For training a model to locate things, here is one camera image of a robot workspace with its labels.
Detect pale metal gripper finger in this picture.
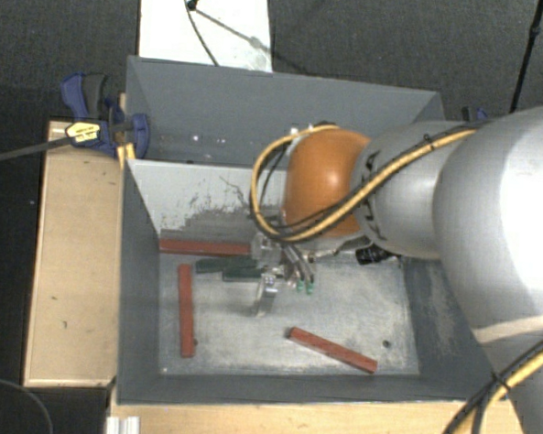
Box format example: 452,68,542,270
262,277,281,319
248,274,270,319

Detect dark green flat block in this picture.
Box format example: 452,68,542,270
221,264,263,286
194,254,257,278

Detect red-brown flat block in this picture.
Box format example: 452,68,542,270
282,325,381,375
157,237,254,260
172,263,202,360

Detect grey metal bin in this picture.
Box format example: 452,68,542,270
105,54,513,429

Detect pale wood board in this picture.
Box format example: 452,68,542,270
22,118,134,394

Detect black cylinder on white bracket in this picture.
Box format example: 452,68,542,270
313,240,393,268

